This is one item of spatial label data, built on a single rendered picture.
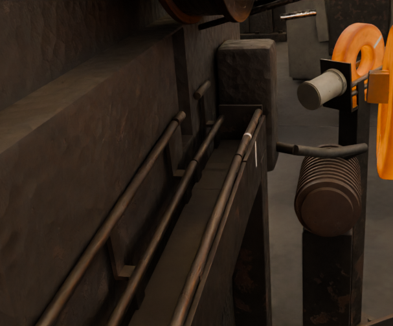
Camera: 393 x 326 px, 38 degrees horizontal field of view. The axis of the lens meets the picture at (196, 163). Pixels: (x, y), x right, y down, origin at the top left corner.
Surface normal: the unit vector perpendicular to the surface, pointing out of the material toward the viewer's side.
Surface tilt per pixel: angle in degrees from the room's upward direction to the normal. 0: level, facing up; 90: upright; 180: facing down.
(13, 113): 0
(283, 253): 0
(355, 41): 90
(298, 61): 90
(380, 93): 90
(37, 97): 0
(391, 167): 122
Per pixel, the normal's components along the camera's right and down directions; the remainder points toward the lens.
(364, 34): 0.65, 0.25
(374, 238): -0.08, -0.91
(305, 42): -0.47, 0.38
